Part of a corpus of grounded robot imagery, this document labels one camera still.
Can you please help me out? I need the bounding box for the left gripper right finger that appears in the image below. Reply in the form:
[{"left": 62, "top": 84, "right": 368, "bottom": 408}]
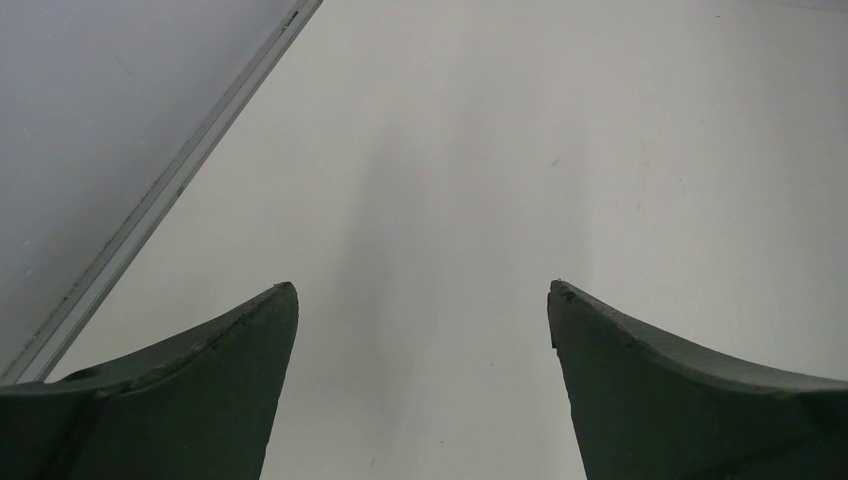
[{"left": 547, "top": 280, "right": 847, "bottom": 479}]

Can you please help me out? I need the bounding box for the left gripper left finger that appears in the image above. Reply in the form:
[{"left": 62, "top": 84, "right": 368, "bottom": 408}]
[{"left": 1, "top": 282, "right": 299, "bottom": 479}]

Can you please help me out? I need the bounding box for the aluminium frame profile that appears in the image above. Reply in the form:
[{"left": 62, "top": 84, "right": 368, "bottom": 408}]
[{"left": 1, "top": 1, "right": 318, "bottom": 385}]

